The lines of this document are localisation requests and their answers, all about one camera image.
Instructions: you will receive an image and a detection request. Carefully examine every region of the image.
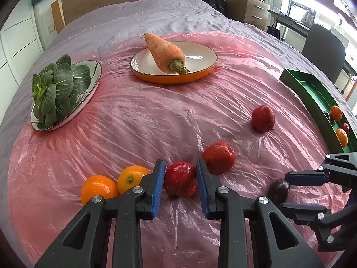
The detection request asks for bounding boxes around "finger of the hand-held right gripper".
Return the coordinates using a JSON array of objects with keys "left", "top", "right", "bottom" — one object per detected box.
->
[
  {"left": 279, "top": 201, "right": 357, "bottom": 253},
  {"left": 284, "top": 153, "right": 357, "bottom": 194}
]

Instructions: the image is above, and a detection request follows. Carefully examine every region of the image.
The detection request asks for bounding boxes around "orange enamel plate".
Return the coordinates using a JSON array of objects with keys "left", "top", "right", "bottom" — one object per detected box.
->
[{"left": 130, "top": 41, "right": 218, "bottom": 84}]

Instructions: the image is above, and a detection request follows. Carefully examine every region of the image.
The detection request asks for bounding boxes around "white patterned plate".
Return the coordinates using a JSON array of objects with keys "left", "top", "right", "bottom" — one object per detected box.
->
[{"left": 30, "top": 60, "right": 102, "bottom": 131}]

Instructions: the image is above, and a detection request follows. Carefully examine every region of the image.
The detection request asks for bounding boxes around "wooden dresser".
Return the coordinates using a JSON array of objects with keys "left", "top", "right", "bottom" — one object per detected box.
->
[{"left": 225, "top": 0, "right": 271, "bottom": 31}]

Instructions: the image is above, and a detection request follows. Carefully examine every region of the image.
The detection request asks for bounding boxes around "navy tote bag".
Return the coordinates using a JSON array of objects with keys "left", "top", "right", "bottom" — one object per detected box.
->
[{"left": 266, "top": 21, "right": 281, "bottom": 38}]

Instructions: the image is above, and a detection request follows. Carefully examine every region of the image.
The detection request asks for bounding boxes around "white wardrobe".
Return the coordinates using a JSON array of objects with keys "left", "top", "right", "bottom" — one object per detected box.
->
[{"left": 0, "top": 0, "right": 45, "bottom": 87}]

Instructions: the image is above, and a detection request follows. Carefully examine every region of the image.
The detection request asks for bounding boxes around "dark purple plum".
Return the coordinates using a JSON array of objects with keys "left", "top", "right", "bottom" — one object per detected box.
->
[{"left": 268, "top": 180, "right": 291, "bottom": 205}]

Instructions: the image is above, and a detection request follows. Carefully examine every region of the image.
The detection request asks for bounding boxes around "black backpack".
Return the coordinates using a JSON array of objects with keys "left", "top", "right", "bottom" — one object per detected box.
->
[{"left": 199, "top": 0, "right": 228, "bottom": 17}]

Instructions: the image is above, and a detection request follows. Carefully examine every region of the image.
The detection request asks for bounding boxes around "orange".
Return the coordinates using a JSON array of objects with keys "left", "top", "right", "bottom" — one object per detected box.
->
[
  {"left": 80, "top": 175, "right": 120, "bottom": 206},
  {"left": 117, "top": 165, "right": 152, "bottom": 195},
  {"left": 335, "top": 128, "right": 349, "bottom": 148},
  {"left": 330, "top": 105, "right": 343, "bottom": 121}
]

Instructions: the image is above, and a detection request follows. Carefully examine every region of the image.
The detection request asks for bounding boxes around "green cardboard box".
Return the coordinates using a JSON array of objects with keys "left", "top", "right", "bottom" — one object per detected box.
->
[{"left": 280, "top": 68, "right": 357, "bottom": 154}]

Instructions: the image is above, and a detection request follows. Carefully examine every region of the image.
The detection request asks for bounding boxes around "pink plastic sheet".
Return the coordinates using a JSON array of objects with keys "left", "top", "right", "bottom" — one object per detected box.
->
[{"left": 7, "top": 31, "right": 349, "bottom": 268}]

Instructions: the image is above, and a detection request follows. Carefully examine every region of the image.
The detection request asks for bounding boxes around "glass top desk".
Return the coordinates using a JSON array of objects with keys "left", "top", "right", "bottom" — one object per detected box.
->
[{"left": 267, "top": 8, "right": 311, "bottom": 41}]

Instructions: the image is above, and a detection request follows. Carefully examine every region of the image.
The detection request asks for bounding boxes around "green bok choy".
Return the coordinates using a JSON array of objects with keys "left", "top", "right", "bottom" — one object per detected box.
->
[{"left": 31, "top": 54, "right": 92, "bottom": 128}]

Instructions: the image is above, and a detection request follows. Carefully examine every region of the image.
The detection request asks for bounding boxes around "carrot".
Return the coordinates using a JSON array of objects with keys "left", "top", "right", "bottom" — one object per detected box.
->
[{"left": 143, "top": 33, "right": 190, "bottom": 75}]

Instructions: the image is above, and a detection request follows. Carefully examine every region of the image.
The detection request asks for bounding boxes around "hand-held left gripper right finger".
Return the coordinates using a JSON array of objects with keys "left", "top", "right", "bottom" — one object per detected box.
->
[{"left": 196, "top": 159, "right": 325, "bottom": 268}]

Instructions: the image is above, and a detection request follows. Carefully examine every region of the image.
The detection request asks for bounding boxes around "grey office chair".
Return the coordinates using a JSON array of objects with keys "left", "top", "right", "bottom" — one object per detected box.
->
[{"left": 301, "top": 24, "right": 347, "bottom": 86}]

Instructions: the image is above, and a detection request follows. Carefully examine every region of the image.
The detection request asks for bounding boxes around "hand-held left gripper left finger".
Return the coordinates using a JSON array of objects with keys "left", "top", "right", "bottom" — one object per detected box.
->
[{"left": 33, "top": 159, "right": 166, "bottom": 268}]

